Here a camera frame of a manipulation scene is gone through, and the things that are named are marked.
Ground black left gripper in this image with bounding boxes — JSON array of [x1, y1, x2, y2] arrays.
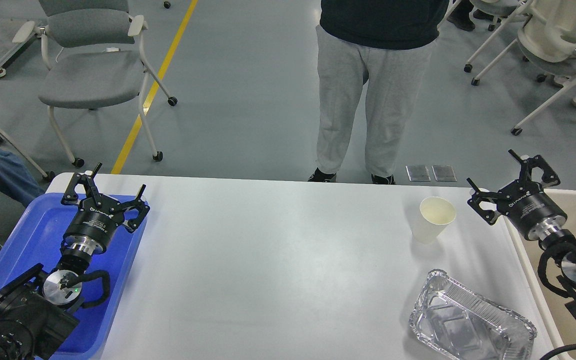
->
[[60, 162, 151, 255]]

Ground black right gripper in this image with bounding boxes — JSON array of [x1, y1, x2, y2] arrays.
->
[[466, 149, 568, 241]]

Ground white paper cup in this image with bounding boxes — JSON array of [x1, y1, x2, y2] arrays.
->
[[410, 196, 457, 244]]

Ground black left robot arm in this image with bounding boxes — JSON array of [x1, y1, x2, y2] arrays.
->
[[0, 170, 150, 360]]

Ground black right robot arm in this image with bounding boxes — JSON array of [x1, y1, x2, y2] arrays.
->
[[467, 150, 576, 360]]

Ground blue plastic tray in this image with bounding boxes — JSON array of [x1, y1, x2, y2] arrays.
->
[[0, 193, 147, 360]]

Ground metal floor plate right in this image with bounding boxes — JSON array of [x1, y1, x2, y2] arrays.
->
[[431, 165, 458, 182]]

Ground metal floor plate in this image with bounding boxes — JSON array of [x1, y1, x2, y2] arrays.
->
[[431, 165, 458, 182], [406, 164, 431, 183]]

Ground seated person blue jeans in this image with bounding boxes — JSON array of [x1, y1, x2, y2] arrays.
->
[[0, 149, 45, 250]]

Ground metal floor plate left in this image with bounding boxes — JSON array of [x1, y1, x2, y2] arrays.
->
[[406, 164, 431, 183]]

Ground aluminium foil tray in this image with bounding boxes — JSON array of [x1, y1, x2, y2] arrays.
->
[[408, 269, 537, 360]]

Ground white office chair right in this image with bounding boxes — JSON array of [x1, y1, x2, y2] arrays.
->
[[473, 0, 576, 122]]

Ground grey office chair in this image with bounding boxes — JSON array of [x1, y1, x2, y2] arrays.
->
[[13, 0, 178, 168]]

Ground standing person grey trousers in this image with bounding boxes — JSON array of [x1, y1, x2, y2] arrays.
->
[[309, 0, 450, 185]]

